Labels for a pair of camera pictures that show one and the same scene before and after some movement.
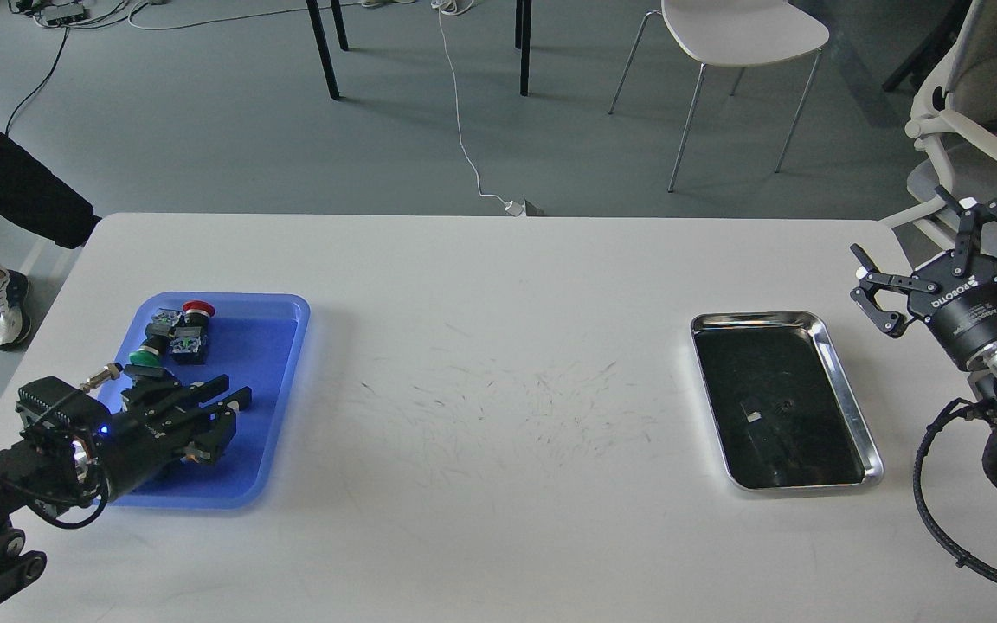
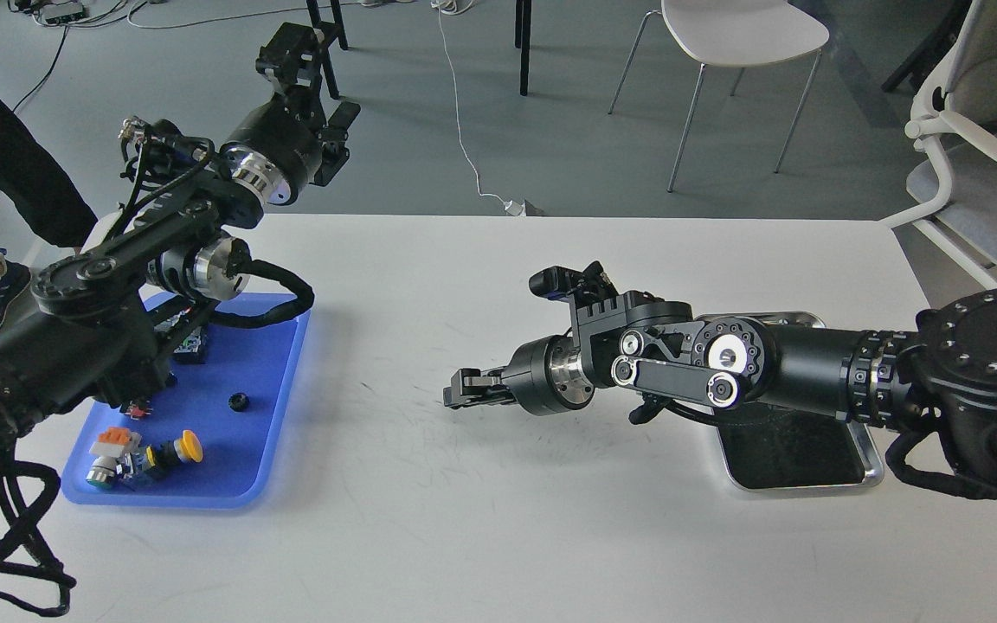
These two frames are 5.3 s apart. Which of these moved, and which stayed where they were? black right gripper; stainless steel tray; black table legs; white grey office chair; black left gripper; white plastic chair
Moved: black left gripper; black right gripper
Stayed: white grey office chair; black table legs; stainless steel tray; white plastic chair
